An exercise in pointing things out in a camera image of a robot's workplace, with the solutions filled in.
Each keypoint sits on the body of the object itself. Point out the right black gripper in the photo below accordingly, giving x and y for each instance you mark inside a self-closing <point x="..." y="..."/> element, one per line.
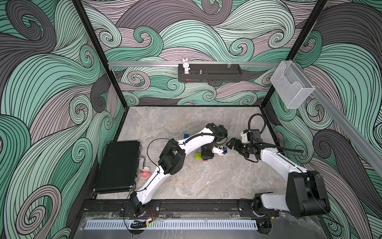
<point x="236" y="147"/>

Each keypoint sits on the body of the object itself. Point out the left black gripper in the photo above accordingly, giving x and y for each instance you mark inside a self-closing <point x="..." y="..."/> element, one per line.
<point x="207" y="157"/>

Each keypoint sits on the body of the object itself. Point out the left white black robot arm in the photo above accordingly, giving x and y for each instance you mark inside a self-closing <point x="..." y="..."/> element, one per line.
<point x="172" y="158"/>

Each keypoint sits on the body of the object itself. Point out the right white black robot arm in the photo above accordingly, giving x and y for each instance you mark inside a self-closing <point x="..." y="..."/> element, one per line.
<point x="305" y="194"/>

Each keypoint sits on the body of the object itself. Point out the pink toy figure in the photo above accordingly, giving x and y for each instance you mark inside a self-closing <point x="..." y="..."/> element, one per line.
<point x="145" y="173"/>

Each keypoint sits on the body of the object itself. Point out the black box on table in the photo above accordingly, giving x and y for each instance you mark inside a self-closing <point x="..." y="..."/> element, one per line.
<point x="119" y="167"/>

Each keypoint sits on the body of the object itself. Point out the white pink bunny figurine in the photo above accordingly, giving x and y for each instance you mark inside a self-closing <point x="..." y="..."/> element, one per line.
<point x="186" y="66"/>

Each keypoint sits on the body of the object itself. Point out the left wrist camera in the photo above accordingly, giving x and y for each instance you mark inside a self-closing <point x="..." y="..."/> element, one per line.
<point x="219" y="150"/>

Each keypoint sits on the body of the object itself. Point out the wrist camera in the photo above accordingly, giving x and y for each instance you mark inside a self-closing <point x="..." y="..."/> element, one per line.
<point x="244" y="137"/>
<point x="219" y="150"/>

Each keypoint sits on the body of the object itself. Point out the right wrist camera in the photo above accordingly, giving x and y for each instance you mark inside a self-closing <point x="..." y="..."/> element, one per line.
<point x="244" y="137"/>

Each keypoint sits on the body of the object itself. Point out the white slotted cable duct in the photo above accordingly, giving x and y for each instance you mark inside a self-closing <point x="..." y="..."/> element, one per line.
<point x="193" y="224"/>

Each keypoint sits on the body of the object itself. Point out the black wall shelf tray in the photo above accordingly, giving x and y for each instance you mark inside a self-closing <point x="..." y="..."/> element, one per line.
<point x="219" y="73"/>

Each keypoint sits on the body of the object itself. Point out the clear plastic wall bin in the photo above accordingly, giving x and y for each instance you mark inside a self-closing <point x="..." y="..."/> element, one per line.
<point x="292" y="84"/>

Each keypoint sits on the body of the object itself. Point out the aluminium rail back wall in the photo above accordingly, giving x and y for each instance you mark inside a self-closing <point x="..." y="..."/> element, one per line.
<point x="176" y="63"/>

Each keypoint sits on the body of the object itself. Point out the aluminium rail wall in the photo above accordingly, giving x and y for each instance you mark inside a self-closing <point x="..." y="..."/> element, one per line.
<point x="354" y="107"/>
<point x="176" y="63"/>

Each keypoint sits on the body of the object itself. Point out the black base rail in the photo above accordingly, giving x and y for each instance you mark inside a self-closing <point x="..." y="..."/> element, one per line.
<point x="164" y="207"/>

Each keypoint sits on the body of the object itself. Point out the aluminium rail right wall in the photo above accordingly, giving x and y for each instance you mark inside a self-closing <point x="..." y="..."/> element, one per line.
<point x="354" y="107"/>

